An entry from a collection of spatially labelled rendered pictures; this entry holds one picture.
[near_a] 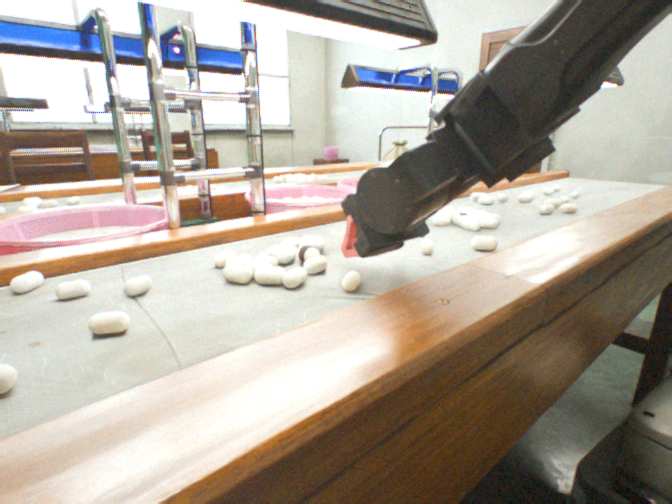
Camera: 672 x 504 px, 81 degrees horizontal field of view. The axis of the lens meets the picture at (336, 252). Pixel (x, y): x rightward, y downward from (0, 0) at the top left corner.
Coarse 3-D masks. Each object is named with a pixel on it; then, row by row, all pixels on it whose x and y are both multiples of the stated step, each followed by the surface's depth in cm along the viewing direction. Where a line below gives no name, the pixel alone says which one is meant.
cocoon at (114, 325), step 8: (112, 312) 34; (120, 312) 34; (96, 320) 33; (104, 320) 33; (112, 320) 34; (120, 320) 34; (128, 320) 34; (96, 328) 33; (104, 328) 33; (112, 328) 34; (120, 328) 34
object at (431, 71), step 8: (424, 64) 131; (432, 64) 129; (400, 72) 139; (408, 72) 137; (424, 72) 149; (432, 72) 129; (440, 72) 143; (448, 72) 141; (456, 72) 139; (432, 80) 130; (456, 80) 140; (432, 88) 130; (456, 88) 140; (432, 96) 131; (432, 104) 132; (432, 112) 132; (432, 120) 133; (432, 128) 134
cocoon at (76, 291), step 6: (66, 282) 41; (72, 282) 41; (78, 282) 41; (84, 282) 42; (60, 288) 40; (66, 288) 40; (72, 288) 41; (78, 288) 41; (84, 288) 41; (60, 294) 40; (66, 294) 40; (72, 294) 41; (78, 294) 41; (84, 294) 42
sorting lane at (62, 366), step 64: (512, 192) 111; (640, 192) 111; (192, 256) 55; (256, 256) 55; (384, 256) 55; (448, 256) 55; (0, 320) 37; (64, 320) 37; (192, 320) 37; (256, 320) 37; (64, 384) 27; (128, 384) 27
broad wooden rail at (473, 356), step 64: (512, 256) 47; (576, 256) 47; (640, 256) 62; (320, 320) 31; (384, 320) 31; (448, 320) 31; (512, 320) 34; (576, 320) 47; (192, 384) 23; (256, 384) 23; (320, 384) 23; (384, 384) 24; (448, 384) 29; (512, 384) 38; (0, 448) 19; (64, 448) 19; (128, 448) 19; (192, 448) 19; (256, 448) 19; (320, 448) 21; (384, 448) 25; (448, 448) 32
